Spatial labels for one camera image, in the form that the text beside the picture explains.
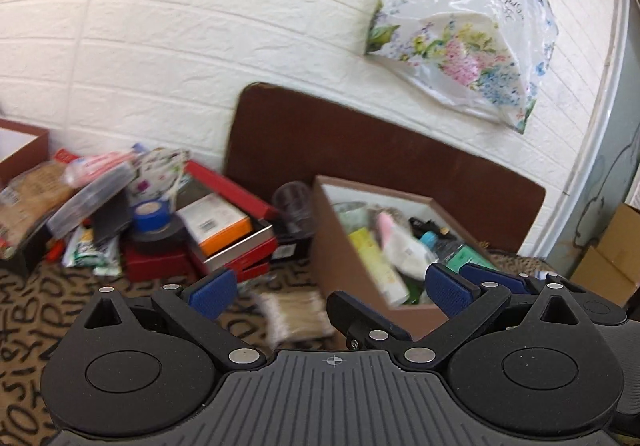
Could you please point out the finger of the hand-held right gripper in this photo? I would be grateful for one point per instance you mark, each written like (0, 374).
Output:
(492, 276)

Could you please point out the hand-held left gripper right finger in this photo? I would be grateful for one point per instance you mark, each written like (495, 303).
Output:
(447, 291)

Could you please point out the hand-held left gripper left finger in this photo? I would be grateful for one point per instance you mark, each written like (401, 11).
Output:
(210, 293)

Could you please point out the orange white box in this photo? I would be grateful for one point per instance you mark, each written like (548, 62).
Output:
(220, 228)

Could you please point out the cotton swab pack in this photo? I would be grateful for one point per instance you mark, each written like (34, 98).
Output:
(295, 316)

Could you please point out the brown cardboard storage box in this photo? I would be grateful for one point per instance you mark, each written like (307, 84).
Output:
(345, 256)

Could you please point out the green glass bottle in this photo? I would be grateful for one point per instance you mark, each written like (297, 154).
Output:
(415, 293)

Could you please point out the green plastic bottle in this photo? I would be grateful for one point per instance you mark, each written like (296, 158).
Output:
(465, 256)

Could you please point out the red closed box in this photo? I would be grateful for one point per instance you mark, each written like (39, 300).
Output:
(160, 266)

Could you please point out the plain cardboard box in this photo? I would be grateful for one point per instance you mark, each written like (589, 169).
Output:
(610, 256)

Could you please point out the black tape roll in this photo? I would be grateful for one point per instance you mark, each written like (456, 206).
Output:
(170, 238)

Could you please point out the black small item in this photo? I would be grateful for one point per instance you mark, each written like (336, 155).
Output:
(425, 226)

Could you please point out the yellow carton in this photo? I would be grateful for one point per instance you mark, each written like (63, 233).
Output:
(370, 251)

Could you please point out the blue tape roll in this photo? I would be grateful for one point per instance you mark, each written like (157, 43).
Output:
(160, 221)

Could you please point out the black box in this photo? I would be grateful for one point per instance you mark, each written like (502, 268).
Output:
(295, 246)

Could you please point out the red shoe box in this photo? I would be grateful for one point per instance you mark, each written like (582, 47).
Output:
(225, 186)

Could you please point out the clear plastic cup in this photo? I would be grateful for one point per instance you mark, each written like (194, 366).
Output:
(292, 208)

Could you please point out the black flat case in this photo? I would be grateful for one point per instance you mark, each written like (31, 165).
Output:
(110, 221)

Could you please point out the green white snack packet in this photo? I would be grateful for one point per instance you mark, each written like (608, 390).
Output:
(92, 251)

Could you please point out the floral fabric pouch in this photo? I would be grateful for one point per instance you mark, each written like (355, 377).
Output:
(150, 175)

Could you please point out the clear plastic bag bundle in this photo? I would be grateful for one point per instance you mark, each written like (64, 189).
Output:
(85, 203)

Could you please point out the pink white packet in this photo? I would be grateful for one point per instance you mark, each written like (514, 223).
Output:
(95, 165)

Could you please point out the brown wooden headboard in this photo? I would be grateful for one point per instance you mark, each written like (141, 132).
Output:
(350, 140)

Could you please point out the brown snack bag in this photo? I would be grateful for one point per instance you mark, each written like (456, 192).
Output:
(30, 201)

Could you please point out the brown open gift box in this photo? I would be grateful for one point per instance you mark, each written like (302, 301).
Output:
(25, 155)

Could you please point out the floral plastic bag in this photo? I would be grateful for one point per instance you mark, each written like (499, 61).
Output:
(450, 25)

